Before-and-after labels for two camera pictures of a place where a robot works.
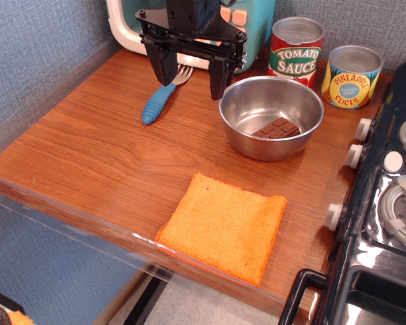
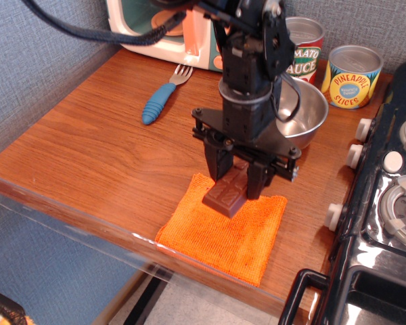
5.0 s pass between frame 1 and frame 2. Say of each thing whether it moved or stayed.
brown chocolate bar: moved
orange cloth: stayed
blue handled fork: stayed
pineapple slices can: stayed
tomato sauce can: stayed
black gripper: moved
